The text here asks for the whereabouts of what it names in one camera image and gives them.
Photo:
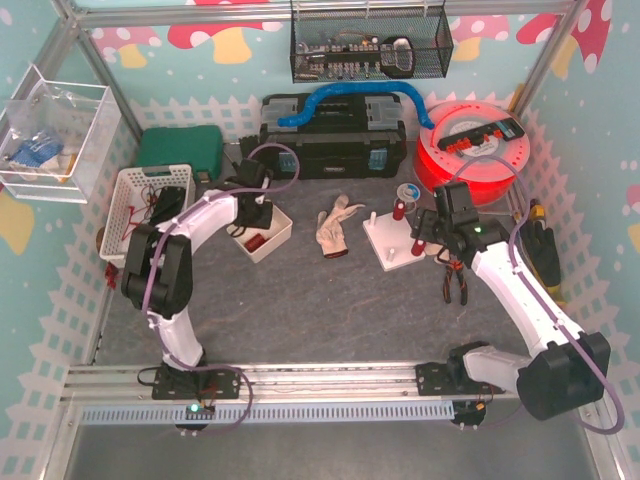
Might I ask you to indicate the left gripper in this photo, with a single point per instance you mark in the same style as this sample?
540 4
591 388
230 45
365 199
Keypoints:
255 215

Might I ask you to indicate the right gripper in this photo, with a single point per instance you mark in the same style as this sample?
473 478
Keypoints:
426 228

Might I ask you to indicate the large red spring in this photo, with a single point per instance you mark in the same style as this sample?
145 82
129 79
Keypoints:
418 247
255 242
399 210

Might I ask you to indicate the white spring box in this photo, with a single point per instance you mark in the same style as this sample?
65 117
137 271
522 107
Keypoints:
279 232

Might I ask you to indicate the white peg base plate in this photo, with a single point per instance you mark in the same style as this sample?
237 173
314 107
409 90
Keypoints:
391 241

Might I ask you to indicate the beige work glove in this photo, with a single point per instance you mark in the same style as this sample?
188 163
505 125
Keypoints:
439 253
329 231

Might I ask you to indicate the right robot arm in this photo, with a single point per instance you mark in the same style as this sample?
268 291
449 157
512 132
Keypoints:
565 367

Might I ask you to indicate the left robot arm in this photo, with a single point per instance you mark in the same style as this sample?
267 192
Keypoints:
158 272

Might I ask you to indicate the black screwdriver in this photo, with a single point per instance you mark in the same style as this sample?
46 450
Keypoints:
235 164

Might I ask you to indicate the black ribbed block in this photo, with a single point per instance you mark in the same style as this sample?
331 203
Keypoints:
251 148

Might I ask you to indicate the black device in basket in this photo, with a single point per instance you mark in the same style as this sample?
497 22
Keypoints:
168 205

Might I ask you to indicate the green plastic case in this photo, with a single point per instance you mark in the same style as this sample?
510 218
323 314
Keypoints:
201 147

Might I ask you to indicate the red filament spool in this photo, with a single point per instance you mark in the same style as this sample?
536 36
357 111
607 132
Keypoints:
489 169

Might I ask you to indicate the black toolbox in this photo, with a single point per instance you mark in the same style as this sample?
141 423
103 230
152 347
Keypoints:
348 136

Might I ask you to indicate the white plastic basket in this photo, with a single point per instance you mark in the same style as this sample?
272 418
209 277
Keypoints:
137 191

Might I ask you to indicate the black terminal strip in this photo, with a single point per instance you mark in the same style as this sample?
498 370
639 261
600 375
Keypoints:
506 129

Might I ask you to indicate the blue white gloves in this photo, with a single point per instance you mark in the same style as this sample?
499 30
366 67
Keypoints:
38 152

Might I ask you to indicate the small solder wire spool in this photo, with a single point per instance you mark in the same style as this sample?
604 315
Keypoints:
409 194

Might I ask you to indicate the yellow handled screwdriver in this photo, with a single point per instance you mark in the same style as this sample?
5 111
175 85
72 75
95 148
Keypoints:
536 214

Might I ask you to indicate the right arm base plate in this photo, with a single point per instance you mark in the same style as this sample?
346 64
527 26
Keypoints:
435 379

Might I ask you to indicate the grey slotted cable duct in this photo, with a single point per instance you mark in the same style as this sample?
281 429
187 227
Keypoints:
270 413

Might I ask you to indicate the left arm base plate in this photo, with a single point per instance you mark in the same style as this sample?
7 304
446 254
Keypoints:
173 384

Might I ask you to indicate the black wire mesh basket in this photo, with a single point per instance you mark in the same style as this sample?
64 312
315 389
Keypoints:
332 41

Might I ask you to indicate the clear acrylic wall box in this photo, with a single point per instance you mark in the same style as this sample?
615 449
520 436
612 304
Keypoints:
84 117

